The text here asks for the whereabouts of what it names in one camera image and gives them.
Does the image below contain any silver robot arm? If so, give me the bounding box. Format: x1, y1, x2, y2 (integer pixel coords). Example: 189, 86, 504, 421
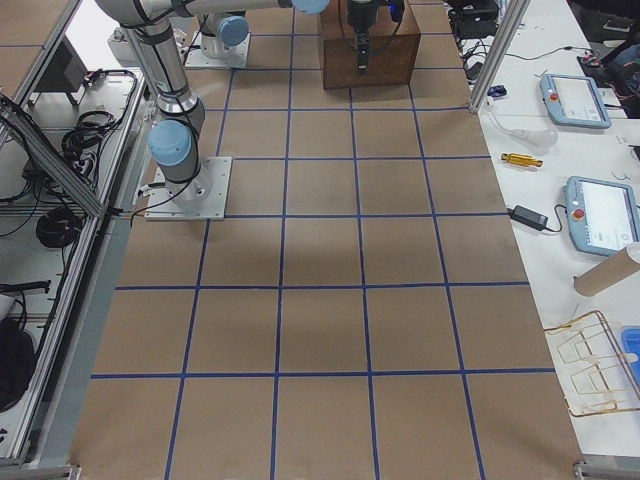
98, 1, 329, 201
198, 11, 249, 58

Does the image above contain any small blue device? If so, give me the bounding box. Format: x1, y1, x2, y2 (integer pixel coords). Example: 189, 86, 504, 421
487, 85, 507, 98

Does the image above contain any black power adapter brick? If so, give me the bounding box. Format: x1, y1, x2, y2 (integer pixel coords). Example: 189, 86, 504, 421
507, 205, 548, 231

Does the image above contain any far teach pendant tablet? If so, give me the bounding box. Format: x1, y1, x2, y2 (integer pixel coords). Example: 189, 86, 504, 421
539, 74, 612, 130

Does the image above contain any gold wire rack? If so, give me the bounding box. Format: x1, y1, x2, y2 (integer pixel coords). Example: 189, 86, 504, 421
544, 310, 639, 418

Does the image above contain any clear light bulb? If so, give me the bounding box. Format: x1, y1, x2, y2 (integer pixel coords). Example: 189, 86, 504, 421
489, 112, 558, 150

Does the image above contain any near teach pendant tablet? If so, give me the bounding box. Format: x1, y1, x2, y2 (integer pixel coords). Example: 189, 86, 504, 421
564, 176, 639, 256

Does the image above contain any teach pendant tablet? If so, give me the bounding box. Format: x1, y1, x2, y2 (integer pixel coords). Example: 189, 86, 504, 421
564, 176, 639, 256
539, 74, 612, 130

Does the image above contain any cardboard tube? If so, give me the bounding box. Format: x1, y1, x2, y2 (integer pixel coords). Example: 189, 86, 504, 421
573, 242, 639, 297

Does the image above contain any aluminium frame post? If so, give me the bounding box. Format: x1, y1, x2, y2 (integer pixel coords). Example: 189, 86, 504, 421
468, 0, 530, 114

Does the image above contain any blue plastic tray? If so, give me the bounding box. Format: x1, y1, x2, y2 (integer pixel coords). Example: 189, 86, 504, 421
621, 327, 640, 381

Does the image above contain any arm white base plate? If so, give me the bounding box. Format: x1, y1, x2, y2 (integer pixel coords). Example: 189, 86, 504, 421
185, 34, 251, 70
144, 156, 233, 221

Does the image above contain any dark wooden drawer cabinet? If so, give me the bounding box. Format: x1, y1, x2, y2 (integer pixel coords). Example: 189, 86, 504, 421
318, 1, 421, 90

